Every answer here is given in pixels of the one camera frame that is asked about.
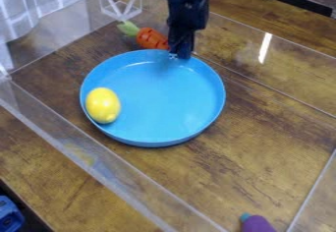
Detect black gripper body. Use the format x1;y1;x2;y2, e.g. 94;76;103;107
167;0;210;30

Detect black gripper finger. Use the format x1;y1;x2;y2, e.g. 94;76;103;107
168;27;195;59

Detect orange toy carrot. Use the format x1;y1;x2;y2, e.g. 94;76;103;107
118;21;170;50

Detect blue round plate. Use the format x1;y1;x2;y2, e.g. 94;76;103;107
79;49;226;147

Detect yellow toy lemon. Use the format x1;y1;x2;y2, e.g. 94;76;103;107
86;87;122;124

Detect purple toy eggplant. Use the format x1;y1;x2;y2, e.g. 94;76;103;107
240;213;278;232

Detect blue plastic object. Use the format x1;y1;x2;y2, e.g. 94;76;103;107
0;196;26;232

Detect clear acrylic enclosure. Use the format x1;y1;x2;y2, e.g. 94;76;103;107
0;0;336;232

